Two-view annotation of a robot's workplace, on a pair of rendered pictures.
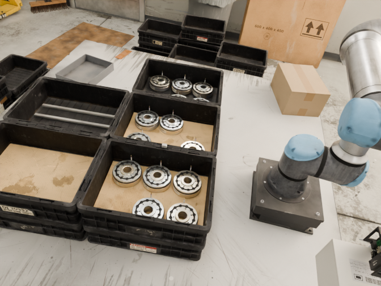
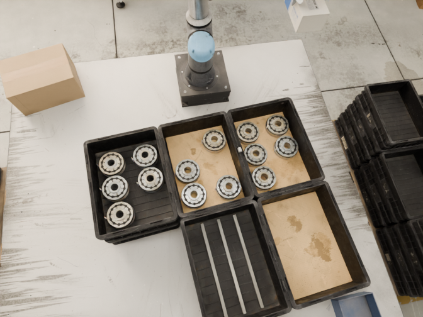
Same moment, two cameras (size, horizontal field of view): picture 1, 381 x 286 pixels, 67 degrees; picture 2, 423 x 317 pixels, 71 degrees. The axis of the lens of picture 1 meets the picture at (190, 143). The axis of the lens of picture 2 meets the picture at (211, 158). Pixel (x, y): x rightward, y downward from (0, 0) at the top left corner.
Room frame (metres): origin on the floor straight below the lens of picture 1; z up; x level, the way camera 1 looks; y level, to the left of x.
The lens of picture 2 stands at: (1.01, 0.50, 2.02)
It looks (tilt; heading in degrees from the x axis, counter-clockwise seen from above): 68 degrees down; 246
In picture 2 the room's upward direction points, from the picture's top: 8 degrees clockwise
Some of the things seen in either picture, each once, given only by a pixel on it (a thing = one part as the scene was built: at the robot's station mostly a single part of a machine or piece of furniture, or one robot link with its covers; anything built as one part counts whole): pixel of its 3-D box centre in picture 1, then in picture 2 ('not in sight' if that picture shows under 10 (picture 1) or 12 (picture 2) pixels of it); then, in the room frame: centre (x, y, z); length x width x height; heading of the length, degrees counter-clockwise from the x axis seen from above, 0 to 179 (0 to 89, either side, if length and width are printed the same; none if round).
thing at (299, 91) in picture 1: (297, 89); (43, 79); (1.49, -0.58, 0.78); 0.30 x 0.22 x 0.16; 8
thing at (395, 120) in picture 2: not in sight; (378, 127); (-0.37, -0.03, 0.37); 0.40 x 0.30 x 0.45; 84
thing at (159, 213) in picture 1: (148, 211); (286, 146); (0.49, 0.10, 0.86); 0.10 x 0.10 x 0.01
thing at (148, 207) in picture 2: (180, 90); (131, 183); (1.17, 0.09, 0.87); 0.40 x 0.30 x 0.11; 89
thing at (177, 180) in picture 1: (187, 181); (248, 131); (0.63, -0.01, 0.86); 0.10 x 0.10 x 0.01
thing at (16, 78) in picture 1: (19, 91); not in sight; (1.64, 1.31, 0.31); 0.40 x 0.30 x 0.34; 174
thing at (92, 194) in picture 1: (153, 190); (270, 149); (0.57, 0.10, 0.87); 0.40 x 0.30 x 0.11; 89
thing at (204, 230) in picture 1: (153, 181); (274, 144); (0.57, 0.10, 0.92); 0.40 x 0.30 x 0.02; 89
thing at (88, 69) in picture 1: (86, 71); not in sight; (1.41, 0.67, 0.73); 0.27 x 0.20 x 0.05; 164
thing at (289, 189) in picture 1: (290, 175); (199, 68); (0.74, -0.40, 0.85); 0.15 x 0.15 x 0.10
